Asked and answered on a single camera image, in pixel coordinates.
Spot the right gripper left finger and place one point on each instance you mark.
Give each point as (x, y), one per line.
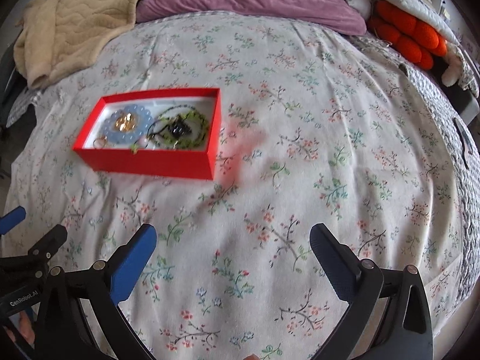
(64, 332)

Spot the beige fleece blanket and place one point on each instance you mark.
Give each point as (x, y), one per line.
(61, 37)

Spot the dark chair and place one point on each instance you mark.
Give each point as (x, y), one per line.
(12, 85)

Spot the black flower jewelry piece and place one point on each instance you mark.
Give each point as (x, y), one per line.
(179, 128)

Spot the grey knitted blanket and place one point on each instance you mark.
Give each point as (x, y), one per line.
(461, 147)

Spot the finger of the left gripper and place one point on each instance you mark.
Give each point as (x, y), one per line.
(46, 248)
(12, 219)

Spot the left hand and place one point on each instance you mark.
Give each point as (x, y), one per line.
(24, 326)

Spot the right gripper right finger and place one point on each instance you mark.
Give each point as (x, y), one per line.
(404, 331)

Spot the floral bed sheet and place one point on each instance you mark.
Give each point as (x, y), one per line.
(312, 131)

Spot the orange plush toy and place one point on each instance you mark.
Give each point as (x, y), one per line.
(417, 41)

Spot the red jewelry box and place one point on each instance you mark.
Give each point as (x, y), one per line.
(127, 133)

